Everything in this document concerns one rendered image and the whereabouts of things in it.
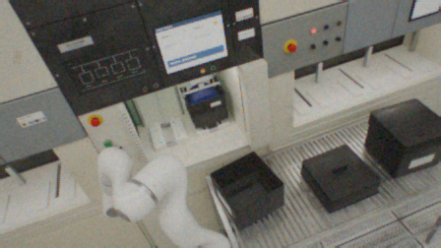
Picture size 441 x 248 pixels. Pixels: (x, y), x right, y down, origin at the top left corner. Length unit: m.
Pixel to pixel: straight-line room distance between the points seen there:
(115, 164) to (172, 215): 0.22
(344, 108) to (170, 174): 1.41
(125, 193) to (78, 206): 1.06
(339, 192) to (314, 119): 0.53
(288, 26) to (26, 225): 1.68
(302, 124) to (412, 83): 0.81
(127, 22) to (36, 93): 0.47
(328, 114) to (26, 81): 1.58
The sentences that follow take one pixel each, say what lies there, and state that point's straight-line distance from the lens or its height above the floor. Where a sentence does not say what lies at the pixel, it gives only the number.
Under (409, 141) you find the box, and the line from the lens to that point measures 1.74.
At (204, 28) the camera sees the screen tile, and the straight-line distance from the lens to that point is 1.36.
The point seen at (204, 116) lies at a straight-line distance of 1.85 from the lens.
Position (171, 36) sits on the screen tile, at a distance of 1.34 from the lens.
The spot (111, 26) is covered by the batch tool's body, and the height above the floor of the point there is 1.74.
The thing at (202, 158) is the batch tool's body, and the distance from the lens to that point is 1.81.
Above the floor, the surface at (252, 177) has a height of 0.77.
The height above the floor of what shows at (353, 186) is 0.86.
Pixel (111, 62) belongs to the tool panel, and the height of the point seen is 1.60.
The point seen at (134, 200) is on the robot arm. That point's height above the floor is 1.54.
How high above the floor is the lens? 2.18
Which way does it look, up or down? 42 degrees down
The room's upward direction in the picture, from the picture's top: 11 degrees counter-clockwise
